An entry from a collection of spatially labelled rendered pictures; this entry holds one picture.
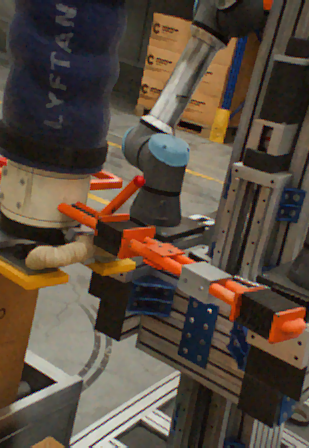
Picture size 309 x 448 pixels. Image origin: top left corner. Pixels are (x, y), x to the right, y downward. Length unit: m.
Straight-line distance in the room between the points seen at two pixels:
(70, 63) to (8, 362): 0.85
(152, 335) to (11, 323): 0.41
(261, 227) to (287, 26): 0.50
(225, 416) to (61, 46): 1.19
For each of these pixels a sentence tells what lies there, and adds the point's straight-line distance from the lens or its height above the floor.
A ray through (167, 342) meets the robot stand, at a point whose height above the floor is 0.74.
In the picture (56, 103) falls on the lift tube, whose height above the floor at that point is 1.40.
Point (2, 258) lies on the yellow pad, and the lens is 1.55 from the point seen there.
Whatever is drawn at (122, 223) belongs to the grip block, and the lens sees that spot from 1.47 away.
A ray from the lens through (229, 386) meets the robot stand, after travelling 2.05.
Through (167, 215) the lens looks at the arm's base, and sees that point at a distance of 2.07.
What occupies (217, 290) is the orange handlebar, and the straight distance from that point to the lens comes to 1.28.
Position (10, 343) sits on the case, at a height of 0.74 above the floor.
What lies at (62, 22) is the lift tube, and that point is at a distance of 1.47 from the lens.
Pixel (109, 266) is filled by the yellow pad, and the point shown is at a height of 1.08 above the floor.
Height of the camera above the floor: 1.65
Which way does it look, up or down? 17 degrees down
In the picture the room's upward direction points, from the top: 12 degrees clockwise
